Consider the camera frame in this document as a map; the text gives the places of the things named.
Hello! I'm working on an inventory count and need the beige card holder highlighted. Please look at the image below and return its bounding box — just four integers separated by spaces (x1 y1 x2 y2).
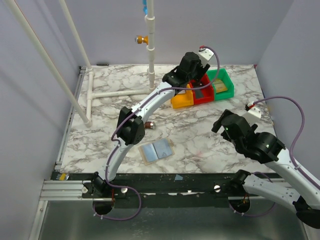
138 138 175 166

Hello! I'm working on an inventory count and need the brown metal pipe fitting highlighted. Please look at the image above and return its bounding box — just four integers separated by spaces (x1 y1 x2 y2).
144 121 156 129

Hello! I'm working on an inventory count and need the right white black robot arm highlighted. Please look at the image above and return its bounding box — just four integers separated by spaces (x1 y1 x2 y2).
211 107 320 229

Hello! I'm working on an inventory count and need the gold card in green bin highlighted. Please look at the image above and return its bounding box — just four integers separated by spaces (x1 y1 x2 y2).
213 78 228 94

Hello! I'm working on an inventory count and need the red plastic bin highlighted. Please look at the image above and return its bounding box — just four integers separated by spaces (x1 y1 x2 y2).
189 74 215 105

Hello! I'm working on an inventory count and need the yellow plastic bin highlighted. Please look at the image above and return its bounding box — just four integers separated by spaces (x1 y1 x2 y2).
170 90 194 109

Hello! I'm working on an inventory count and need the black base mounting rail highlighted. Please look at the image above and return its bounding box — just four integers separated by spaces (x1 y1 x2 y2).
51 170 251 214

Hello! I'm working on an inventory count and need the blue sticker on rail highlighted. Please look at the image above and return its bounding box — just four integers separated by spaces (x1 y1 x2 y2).
174 174 183 181

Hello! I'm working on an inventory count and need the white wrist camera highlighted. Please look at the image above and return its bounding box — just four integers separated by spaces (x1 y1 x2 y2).
242 101 262 126
196 46 215 67

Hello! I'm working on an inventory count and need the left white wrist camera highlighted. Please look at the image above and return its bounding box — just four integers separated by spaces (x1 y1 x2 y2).
196 46 215 67

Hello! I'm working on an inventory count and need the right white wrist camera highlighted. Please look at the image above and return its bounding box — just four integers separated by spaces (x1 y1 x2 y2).
242 101 262 126

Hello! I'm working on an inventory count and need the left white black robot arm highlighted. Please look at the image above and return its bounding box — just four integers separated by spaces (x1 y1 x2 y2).
91 46 217 193

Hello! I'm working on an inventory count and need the green plastic bin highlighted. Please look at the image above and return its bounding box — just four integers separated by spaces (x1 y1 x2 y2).
208 68 235 101

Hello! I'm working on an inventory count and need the white PVC pipe frame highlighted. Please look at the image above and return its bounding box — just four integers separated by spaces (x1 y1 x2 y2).
4 0 157 128

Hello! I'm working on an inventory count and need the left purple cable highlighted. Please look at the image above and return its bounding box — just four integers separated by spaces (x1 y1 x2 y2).
93 46 221 221

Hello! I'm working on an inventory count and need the orange camera on pole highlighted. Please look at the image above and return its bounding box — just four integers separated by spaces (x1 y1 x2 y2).
135 35 149 45

